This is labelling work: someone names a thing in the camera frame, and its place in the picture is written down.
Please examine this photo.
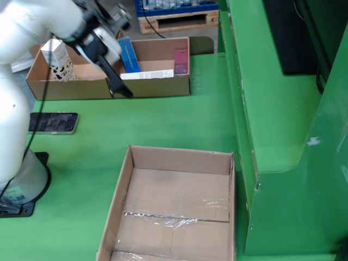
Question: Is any divided cardboard box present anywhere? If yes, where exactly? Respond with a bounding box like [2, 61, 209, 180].
[26, 29, 215, 101]

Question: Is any small maroon box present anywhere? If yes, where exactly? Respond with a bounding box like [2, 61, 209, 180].
[173, 48, 189, 76]

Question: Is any blue cosmetic product box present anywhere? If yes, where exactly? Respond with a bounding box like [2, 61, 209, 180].
[117, 37, 141, 73]

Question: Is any blue wire mesh crate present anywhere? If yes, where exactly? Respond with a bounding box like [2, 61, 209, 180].
[134, 0, 220, 17]

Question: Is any black floor cable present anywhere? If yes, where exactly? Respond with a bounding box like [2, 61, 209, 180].
[141, 7, 167, 39]

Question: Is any wooden pallet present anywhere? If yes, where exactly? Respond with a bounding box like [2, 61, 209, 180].
[138, 10, 220, 35]

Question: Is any smartphone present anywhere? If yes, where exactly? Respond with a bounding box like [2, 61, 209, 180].
[28, 111, 79, 136]

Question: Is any black flat panel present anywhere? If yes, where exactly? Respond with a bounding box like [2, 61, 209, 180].
[262, 0, 331, 76]

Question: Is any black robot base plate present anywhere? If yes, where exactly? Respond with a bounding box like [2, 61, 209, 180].
[0, 152, 52, 218]

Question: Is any large cardboard tray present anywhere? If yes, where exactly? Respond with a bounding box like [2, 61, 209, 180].
[96, 145, 236, 261]

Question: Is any flat white box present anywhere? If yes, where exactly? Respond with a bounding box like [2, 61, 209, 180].
[120, 69, 175, 80]

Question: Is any cow print white carton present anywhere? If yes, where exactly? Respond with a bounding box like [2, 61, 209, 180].
[40, 38, 79, 82]

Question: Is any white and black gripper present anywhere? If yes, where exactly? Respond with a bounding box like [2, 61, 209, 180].
[72, 15, 134, 98]

